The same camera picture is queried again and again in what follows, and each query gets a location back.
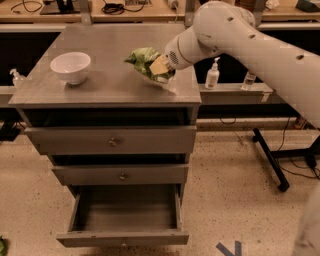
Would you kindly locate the top grey drawer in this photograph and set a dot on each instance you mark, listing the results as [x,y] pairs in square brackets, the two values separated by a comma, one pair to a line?
[112,140]

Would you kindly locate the open bottom grey drawer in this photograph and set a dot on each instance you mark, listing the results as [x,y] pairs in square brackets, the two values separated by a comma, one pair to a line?
[125,215]

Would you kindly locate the orange spray can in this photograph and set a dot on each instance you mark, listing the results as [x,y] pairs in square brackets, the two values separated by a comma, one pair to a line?
[299,123]

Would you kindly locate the grey drawer cabinet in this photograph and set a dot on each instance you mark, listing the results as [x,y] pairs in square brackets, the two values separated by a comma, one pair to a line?
[113,95]

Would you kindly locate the clear pump sanitizer bottle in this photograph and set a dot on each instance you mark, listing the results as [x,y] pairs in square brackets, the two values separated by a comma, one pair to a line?
[17,79]

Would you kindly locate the black monitor stand base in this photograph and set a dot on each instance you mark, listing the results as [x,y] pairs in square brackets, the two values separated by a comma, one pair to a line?
[55,7]

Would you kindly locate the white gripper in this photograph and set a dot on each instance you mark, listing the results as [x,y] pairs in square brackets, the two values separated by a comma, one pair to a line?
[172,52]

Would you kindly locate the middle grey drawer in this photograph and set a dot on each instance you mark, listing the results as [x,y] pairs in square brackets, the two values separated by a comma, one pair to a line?
[121,174]

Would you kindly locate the white pump lotion bottle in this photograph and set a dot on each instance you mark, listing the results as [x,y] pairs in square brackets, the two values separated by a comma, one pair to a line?
[212,75]

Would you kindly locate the green jalapeno chip bag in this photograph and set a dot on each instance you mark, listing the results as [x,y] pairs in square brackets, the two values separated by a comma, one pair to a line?
[142,58]

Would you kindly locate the clear plastic water bottle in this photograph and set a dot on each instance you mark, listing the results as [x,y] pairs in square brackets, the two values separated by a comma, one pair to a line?
[248,81]

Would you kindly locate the white ceramic bowl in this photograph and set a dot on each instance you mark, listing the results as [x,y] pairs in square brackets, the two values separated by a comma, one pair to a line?
[71,67]

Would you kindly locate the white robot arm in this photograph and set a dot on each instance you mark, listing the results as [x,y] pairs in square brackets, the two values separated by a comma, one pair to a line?
[221,28]

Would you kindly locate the green object at floor edge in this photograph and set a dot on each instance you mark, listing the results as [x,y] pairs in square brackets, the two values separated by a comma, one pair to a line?
[3,248]

